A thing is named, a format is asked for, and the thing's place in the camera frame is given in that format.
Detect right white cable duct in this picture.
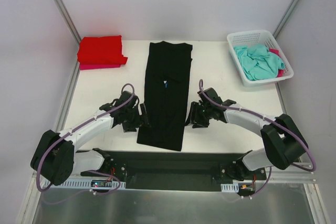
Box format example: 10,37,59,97
220,183,239,193

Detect black daisy print t-shirt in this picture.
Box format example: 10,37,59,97
137,41,193,151

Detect crumpled pink t-shirt in basket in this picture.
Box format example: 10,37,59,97
268,48,285,78

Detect white plastic basket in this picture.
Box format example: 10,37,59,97
227,30,294,87

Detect aluminium front rail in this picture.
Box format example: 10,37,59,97
269,165,317,184

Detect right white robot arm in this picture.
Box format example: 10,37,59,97
185,88,308,181

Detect white cable duct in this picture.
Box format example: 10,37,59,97
52,178,126,190
220,183,239,193

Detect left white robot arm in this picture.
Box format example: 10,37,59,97
30,91,150,186

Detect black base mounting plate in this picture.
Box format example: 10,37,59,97
80,152,271,190

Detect red t-shirt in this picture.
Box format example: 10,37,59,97
77,35,128,65

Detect crumpled teal t-shirt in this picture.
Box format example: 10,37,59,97
234,44,277,81

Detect left aluminium frame post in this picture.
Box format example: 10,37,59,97
40,0,82,45

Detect pink t-shirt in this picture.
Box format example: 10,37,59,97
79,63,121,70
268,48,285,78

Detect left white cable duct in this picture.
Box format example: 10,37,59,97
52,178,126,190

